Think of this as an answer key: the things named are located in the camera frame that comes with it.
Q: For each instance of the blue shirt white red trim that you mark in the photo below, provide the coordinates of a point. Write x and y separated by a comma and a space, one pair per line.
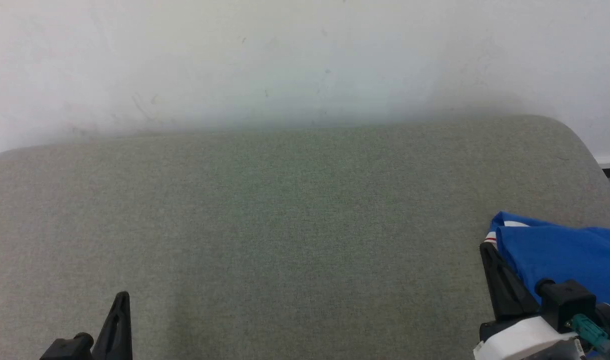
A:
560, 255

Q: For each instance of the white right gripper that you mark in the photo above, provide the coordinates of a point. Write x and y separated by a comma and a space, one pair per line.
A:
520, 340

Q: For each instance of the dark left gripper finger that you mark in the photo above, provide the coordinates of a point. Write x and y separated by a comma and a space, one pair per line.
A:
117, 330

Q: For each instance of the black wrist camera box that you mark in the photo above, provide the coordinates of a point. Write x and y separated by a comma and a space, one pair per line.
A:
65, 350
567, 302

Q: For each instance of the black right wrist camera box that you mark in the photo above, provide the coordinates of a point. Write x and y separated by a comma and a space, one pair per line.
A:
567, 302

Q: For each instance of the grey fabric sofa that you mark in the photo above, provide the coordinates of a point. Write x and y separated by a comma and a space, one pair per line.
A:
285, 225

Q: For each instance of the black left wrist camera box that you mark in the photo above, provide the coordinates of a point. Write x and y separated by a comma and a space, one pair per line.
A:
65, 350

